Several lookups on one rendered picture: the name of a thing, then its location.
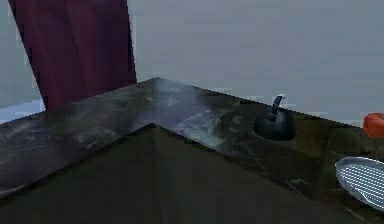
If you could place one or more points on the dark red curtain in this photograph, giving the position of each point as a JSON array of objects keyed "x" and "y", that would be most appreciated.
[{"x": 76, "y": 50}]

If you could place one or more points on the red tomato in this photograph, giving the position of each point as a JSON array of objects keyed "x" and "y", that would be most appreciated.
[{"x": 375, "y": 125}]

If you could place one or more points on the silver ridged pan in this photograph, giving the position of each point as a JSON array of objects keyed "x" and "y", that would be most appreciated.
[{"x": 365, "y": 180}]

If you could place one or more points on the dark marble kitchen counter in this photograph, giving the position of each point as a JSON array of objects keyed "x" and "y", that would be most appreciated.
[{"x": 140, "y": 160}]

